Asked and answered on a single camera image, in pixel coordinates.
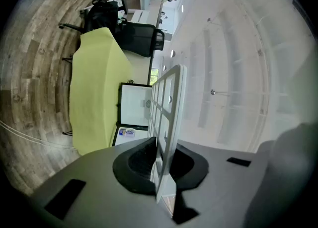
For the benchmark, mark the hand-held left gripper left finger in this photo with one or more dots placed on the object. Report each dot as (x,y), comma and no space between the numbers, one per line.
(99,184)

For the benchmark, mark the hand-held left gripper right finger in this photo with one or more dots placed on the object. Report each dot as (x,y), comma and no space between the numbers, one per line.
(218,184)

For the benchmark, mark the white plastic rack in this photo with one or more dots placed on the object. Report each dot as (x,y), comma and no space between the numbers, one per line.
(174,102)

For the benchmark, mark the white and blue label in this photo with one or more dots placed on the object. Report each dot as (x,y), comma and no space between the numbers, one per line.
(127,132)

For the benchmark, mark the green tablecloth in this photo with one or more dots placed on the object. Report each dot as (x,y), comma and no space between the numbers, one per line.
(97,85)

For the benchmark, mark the beige desk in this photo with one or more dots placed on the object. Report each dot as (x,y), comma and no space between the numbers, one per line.
(139,68)

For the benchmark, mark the black mesh office chair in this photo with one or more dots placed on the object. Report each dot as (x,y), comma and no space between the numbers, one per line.
(139,38)

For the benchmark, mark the black jacket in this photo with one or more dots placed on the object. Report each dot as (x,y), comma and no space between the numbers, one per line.
(102,16)

